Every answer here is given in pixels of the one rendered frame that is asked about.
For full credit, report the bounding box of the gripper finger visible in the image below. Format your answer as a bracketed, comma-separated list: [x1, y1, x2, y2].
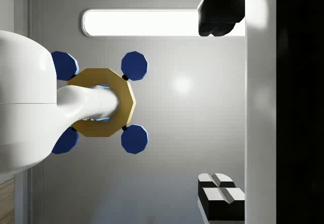
[197, 0, 246, 37]
[197, 172, 246, 224]

